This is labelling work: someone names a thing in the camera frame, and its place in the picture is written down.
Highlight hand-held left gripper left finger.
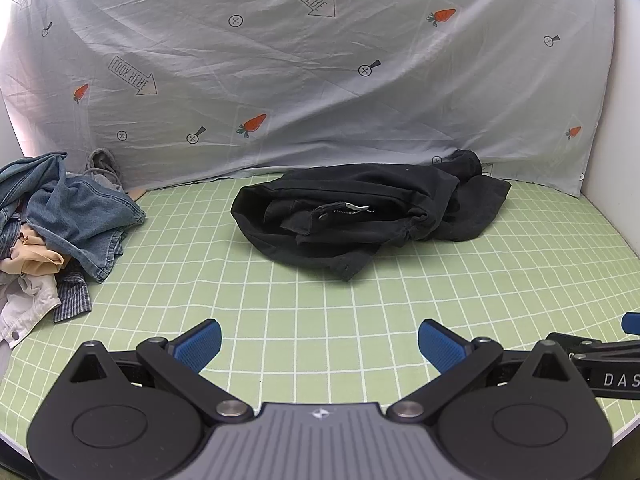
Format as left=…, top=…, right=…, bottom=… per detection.
left=67, top=319, right=253, bottom=426

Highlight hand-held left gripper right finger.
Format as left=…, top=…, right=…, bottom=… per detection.
left=387, top=320, right=576, bottom=423

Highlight black pants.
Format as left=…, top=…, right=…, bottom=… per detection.
left=230, top=149, right=512, bottom=282

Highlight green checked bed sheet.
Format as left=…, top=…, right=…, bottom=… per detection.
left=0, top=172, right=640, bottom=461

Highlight plaid shirt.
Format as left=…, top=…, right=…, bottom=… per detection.
left=52, top=260, right=94, bottom=324

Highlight light blue denim garment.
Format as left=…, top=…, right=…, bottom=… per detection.
left=25, top=172, right=147, bottom=283

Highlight white garment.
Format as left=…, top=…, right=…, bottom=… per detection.
left=0, top=272, right=62, bottom=349

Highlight beige garment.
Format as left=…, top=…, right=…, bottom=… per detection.
left=0, top=224, right=66, bottom=277

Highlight grey garment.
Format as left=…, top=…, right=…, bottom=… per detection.
left=84, top=148, right=126, bottom=192

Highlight dark blue denim jeans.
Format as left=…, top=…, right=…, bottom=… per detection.
left=0, top=152, right=68, bottom=221

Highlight grey carrot-print sheet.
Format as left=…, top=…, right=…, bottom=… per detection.
left=0, top=0, right=617, bottom=198

